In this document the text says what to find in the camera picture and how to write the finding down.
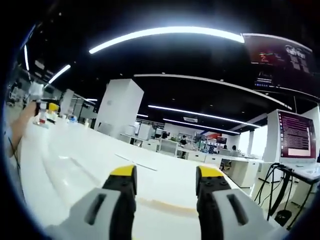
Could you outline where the yellow container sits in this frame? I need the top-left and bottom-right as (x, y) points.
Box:
(48, 102), (61, 114)

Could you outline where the white bottle red base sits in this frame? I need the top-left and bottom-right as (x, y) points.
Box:
(38, 99), (48, 125)

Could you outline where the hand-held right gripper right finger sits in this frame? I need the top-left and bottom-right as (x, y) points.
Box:
(195, 165), (279, 240)

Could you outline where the desktop monitor purple screen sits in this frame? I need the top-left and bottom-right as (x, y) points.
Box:
(276, 109), (319, 162)

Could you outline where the short ceiling light strip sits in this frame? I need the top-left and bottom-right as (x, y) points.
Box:
(48, 64), (72, 85)

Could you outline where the hanging dark monitor screen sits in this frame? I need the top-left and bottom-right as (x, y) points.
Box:
(241, 32), (320, 97)

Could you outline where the long ceiling light strip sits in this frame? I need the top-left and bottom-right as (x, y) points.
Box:
(88, 25), (245, 55)

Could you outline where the row of white office desks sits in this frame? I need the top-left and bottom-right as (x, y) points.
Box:
(119, 132), (266, 190)

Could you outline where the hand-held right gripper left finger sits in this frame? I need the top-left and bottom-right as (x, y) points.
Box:
(44, 164), (138, 240)

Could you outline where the thin black cable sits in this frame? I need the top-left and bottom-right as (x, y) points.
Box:
(8, 136), (21, 169)

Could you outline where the white square pillar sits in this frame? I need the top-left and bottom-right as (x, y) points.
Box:
(94, 78), (145, 139)

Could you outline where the bundle of black cables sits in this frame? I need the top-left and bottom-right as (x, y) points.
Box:
(253, 161), (315, 230)

